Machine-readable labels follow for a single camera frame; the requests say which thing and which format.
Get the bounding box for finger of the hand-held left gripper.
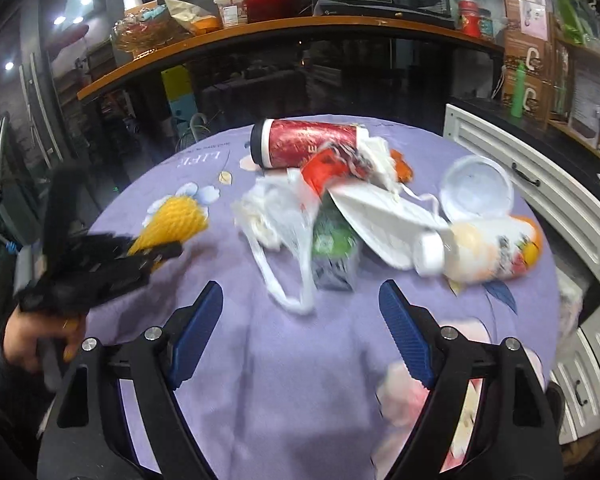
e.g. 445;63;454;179
97;241;183;292
82;231;143;261

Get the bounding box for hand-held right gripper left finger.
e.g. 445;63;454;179
37;281;224;480

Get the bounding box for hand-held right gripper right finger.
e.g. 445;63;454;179
378;281;566;480

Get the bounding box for yellow foam fruit net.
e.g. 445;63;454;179
127;195;211;257

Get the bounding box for orange white juice bottle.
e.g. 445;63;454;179
412;214;544;282

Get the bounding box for person's left hand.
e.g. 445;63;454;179
0;304;88;377

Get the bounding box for purple floral tablecloth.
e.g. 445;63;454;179
87;115;563;480

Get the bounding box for green snack packet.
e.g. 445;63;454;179
311;200;364;292

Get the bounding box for white paper bag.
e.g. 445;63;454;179
329;180;453;272

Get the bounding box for white plastic bag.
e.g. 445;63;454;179
232;170;323;316

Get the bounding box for white round plastic bowl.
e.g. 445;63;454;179
440;155;514;224

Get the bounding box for yellow blue box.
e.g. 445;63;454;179
161;65;201;131

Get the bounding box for crumpled white tissue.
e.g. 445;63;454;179
357;127;406;196

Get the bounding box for red snack wrapper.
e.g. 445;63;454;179
300;142;376;207

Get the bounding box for red patterned paper cup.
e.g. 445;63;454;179
249;118;371;170

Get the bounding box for white wide desk drawer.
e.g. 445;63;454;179
442;103;600;289

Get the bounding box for colourful glass bowl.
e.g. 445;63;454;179
111;7;191;59

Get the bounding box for kraft paper snack bag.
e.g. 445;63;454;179
155;0;222;37

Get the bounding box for brown printed box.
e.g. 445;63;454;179
502;35;554;83
500;77;551;127

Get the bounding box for labelled plastic snack cup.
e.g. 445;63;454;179
214;0;251;30

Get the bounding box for green bottle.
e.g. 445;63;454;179
511;60;527;120

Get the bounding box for curved wooden counter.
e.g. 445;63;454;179
76;16;506;102

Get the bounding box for wooden shelf rack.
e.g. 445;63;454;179
550;35;600;153

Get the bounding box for white packet dark window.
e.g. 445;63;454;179
567;67;600;136

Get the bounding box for red tin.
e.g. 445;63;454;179
457;0;484;39

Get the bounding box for brown picture box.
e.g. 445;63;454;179
505;0;551;41

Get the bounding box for green leaf bunch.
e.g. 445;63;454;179
555;0;599;46

